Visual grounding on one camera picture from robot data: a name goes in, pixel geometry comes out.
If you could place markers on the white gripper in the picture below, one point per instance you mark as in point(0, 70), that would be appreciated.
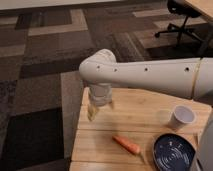
point(99, 95)

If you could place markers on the orange pepper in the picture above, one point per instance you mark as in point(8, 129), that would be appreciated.
point(127, 144)

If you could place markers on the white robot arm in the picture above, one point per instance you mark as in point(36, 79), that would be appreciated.
point(190, 78)

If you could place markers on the white ceramic cup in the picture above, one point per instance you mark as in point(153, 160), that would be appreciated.
point(181, 116)

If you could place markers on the dark blue plate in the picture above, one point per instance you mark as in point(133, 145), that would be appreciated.
point(172, 152)

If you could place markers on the wooden desk in background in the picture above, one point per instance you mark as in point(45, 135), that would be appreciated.
point(205, 7)

